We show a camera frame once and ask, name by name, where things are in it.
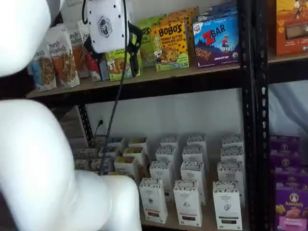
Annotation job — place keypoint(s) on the purely elizabeth bag orange label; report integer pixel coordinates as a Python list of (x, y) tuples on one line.
[(63, 65), (75, 41)]

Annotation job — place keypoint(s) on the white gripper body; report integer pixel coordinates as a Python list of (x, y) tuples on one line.
[(108, 24)]

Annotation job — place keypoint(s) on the wooden shelf board with snacks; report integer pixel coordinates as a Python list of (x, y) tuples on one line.
[(168, 74)]

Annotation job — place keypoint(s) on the orange Bobo's peanut butter box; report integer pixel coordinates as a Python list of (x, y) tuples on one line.
[(190, 12), (168, 45), (178, 18)]

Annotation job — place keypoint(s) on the white box green strip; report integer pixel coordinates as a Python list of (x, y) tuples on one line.
[(226, 207), (229, 173), (232, 140), (232, 154)]

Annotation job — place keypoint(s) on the black metal shelf rack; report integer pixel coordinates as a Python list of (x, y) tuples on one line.
[(247, 120)]

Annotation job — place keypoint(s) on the black metal rack keyhole post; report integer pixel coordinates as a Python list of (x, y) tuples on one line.
[(258, 168)]

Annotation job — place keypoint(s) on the purely elizabeth banana nut box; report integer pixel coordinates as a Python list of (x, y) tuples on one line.
[(125, 168), (134, 154), (138, 142)]

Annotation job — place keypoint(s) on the small white cereal box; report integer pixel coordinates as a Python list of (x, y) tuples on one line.
[(87, 153), (81, 163)]

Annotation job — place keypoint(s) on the orange snack box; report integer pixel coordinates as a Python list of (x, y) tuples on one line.
[(288, 24)]

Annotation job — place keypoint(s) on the wooden shelf board with boxes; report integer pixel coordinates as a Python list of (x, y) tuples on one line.
[(207, 214)]

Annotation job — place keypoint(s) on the purely elizabeth bag red label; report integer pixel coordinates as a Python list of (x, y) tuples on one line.
[(92, 66)]

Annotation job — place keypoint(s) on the purely elizabeth bag blue label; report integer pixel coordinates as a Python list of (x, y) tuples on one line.
[(45, 72)]

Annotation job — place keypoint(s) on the purple Annie's box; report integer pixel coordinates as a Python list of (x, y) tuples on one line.
[(291, 211), (284, 144), (291, 178), (285, 161)]

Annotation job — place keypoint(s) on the white fabric backdrop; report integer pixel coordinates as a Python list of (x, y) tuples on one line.
[(288, 108)]

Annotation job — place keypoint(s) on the white box pink strip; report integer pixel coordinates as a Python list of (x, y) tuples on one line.
[(192, 154), (187, 204), (196, 139), (192, 172)]

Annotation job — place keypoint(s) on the green Bobo's apple pie box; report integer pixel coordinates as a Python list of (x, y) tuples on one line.
[(151, 20), (148, 48), (115, 67)]

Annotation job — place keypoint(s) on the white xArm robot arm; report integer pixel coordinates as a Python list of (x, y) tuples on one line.
[(36, 156)]

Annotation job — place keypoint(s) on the purely elizabeth box blue label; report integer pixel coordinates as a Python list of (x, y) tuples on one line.
[(96, 164), (111, 151), (115, 142)]

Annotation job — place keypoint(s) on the blue ZBar box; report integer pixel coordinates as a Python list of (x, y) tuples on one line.
[(216, 48), (211, 16), (223, 7)]

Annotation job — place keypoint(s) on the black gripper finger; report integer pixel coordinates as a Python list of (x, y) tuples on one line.
[(88, 45), (133, 48)]

